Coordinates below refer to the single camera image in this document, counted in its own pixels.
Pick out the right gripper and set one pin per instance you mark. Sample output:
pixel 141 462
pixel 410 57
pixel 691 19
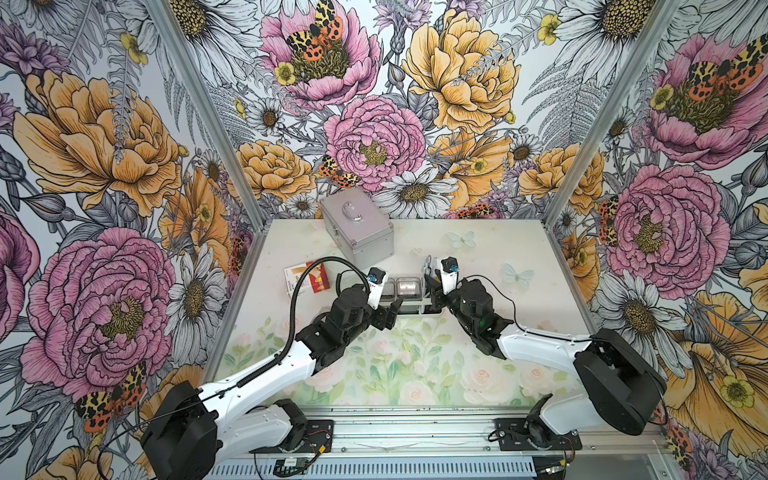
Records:
pixel 436 293

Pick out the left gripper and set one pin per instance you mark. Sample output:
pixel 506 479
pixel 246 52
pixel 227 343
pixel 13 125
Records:
pixel 385 317

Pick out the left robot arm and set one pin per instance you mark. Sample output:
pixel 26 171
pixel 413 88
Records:
pixel 196 427

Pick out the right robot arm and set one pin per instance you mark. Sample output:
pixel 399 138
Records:
pixel 621 389

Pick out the cream toothbrush holder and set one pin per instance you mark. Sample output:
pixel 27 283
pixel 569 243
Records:
pixel 414 307

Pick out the clear cup left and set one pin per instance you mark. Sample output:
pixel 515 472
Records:
pixel 389 291

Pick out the clear cup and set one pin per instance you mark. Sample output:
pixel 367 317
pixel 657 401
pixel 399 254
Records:
pixel 409 288
pixel 389 291

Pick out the clear cup right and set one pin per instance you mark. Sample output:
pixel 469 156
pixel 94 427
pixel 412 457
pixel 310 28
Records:
pixel 409 288

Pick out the red white small box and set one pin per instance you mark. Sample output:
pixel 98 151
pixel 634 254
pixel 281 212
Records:
pixel 315 281

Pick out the silver aluminium case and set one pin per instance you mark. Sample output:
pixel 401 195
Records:
pixel 362 232

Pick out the green circuit board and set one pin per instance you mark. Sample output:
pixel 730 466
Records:
pixel 288 467

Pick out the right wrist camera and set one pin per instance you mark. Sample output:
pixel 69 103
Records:
pixel 449 273

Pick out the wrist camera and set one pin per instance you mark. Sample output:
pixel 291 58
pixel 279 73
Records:
pixel 449 273
pixel 377 279

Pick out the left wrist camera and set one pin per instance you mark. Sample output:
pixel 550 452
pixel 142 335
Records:
pixel 377 279

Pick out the aluminium front rail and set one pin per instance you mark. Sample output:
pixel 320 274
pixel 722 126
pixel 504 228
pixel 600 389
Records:
pixel 452 444

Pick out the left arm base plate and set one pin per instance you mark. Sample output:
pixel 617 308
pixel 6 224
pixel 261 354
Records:
pixel 305 440

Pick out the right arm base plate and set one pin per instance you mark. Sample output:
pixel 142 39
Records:
pixel 518 434

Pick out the aluminium corner post right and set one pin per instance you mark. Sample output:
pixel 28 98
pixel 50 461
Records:
pixel 650 36

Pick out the aluminium corner post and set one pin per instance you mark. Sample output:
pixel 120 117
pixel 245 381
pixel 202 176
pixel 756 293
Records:
pixel 172 37
pixel 650 36

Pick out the aluminium corner post left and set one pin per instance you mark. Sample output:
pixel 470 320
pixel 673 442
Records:
pixel 172 37

